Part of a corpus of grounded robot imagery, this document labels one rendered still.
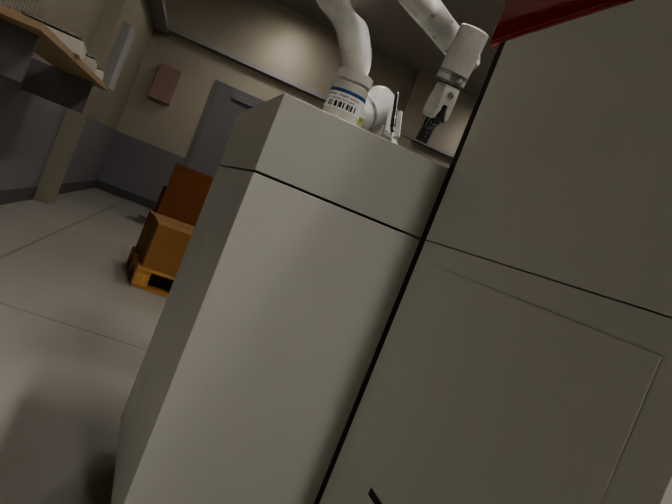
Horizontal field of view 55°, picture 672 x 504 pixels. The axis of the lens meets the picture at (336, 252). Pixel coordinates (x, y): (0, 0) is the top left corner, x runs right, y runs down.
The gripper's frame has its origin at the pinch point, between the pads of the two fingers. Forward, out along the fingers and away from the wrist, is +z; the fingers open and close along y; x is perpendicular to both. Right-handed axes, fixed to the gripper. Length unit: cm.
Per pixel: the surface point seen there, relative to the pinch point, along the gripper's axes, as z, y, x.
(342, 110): 1, -58, 39
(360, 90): -3, -57, 37
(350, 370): 45, -69, 19
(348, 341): 40, -68, 21
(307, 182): 15, -63, 40
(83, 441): 109, -21, 57
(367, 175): 10, -61, 30
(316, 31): -58, 862, -96
